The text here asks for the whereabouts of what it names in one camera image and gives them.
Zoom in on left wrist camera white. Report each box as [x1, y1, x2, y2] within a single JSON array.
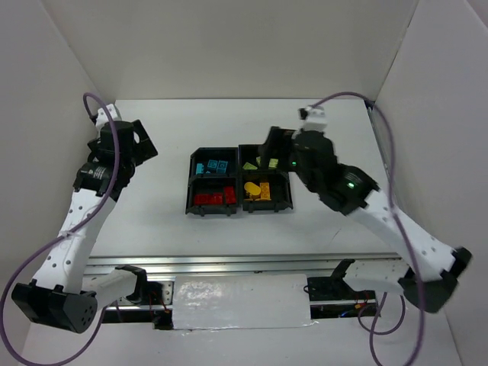
[[95, 104, 121, 130]]

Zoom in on aluminium frame rail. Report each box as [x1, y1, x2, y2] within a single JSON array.
[[85, 252, 398, 276]]

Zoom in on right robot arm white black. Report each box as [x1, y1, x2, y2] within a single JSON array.
[[258, 127, 472, 313]]

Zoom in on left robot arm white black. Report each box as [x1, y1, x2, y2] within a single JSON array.
[[11, 120, 158, 333]]

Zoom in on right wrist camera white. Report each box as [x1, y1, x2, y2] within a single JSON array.
[[298, 105, 327, 132]]

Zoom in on red teal green lego stack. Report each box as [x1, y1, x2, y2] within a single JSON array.
[[207, 192, 224, 205]]

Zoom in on white foil covered board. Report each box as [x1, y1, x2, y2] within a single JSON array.
[[172, 274, 312, 330]]

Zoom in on teal rounded lego brick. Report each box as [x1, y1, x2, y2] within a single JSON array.
[[216, 160, 228, 174]]

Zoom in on orange flat lego plate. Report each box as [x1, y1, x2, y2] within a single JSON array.
[[259, 182, 271, 201]]

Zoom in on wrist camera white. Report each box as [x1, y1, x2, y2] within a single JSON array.
[[95, 104, 121, 130], [298, 105, 327, 132]]

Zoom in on lime lego tile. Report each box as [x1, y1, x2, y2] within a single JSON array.
[[242, 162, 258, 170]]

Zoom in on yellow rounded lego brick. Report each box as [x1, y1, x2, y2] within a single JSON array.
[[243, 181, 262, 201]]

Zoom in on red flower lego brick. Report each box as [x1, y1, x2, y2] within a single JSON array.
[[194, 194, 211, 206]]

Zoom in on lime green lego plate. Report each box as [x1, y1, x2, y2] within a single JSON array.
[[268, 159, 279, 169]]

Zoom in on black four compartment tray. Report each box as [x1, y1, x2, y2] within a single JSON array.
[[185, 144, 294, 217]]

